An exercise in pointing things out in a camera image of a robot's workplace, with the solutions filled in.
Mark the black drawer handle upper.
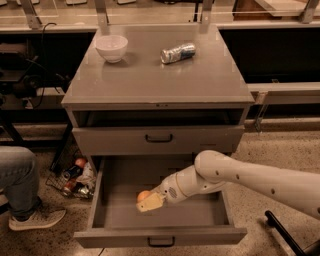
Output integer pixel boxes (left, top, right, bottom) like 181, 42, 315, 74
144, 134, 173, 143

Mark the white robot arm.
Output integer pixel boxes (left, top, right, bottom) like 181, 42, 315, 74
137, 150, 320, 219

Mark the black drawer handle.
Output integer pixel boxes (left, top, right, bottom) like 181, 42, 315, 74
144, 134, 173, 143
147, 237, 176, 248

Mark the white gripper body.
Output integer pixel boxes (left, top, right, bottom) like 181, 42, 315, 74
152, 174, 187, 204

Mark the crushed silver blue can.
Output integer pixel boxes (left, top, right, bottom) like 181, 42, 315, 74
160, 43, 196, 64

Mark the white sneaker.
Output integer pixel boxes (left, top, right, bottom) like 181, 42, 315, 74
9, 207, 66, 231

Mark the orange fruit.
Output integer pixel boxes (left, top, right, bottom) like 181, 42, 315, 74
137, 190, 152, 202

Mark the grey drawer cabinet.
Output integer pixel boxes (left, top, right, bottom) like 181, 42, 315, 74
62, 23, 253, 168

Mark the black drawer handle lower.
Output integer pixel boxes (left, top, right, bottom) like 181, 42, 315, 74
147, 237, 176, 248

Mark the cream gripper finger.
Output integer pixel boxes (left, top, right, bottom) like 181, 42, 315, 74
136, 192, 165, 212

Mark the black chair base leg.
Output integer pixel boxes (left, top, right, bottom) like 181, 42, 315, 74
265, 210, 320, 256

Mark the wire basket of cans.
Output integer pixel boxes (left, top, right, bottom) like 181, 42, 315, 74
46, 157, 96, 199

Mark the person leg in jeans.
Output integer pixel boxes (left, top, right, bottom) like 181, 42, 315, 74
0, 146, 41, 221

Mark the open grey drawer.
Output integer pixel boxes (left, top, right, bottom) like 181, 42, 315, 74
74, 156, 247, 248

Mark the black cable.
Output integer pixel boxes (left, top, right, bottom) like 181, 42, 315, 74
19, 22, 68, 110

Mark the closed grey upper drawer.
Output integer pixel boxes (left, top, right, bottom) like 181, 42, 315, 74
73, 125, 244, 156

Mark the white ceramic bowl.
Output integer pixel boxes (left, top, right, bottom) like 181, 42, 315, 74
95, 35, 128, 63

